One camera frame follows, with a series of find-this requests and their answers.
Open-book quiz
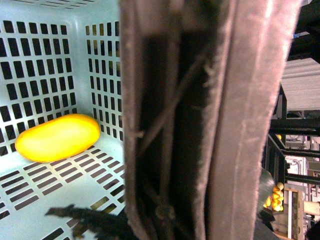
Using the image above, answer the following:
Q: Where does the yellow mango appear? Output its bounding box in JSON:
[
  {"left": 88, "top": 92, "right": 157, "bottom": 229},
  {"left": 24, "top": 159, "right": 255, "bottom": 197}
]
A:
[{"left": 15, "top": 113, "right": 100, "bottom": 163}]

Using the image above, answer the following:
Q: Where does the light blue plastic basket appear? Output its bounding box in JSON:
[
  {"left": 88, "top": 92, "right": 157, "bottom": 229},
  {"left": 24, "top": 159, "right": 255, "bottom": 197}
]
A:
[{"left": 0, "top": 0, "right": 125, "bottom": 240}]

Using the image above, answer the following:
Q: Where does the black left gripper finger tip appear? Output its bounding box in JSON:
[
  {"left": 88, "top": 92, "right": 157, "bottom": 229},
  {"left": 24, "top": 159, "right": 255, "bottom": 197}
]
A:
[{"left": 45, "top": 204, "right": 137, "bottom": 240}]

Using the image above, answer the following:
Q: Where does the pile of yellow fruit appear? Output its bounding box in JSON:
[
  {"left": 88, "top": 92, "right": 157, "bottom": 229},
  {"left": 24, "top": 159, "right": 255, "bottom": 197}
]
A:
[{"left": 263, "top": 182, "right": 284, "bottom": 212}]

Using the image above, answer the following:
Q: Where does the brown basket handle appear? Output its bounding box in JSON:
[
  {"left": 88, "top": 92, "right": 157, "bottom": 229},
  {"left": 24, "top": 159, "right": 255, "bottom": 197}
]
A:
[{"left": 119, "top": 0, "right": 302, "bottom": 240}]

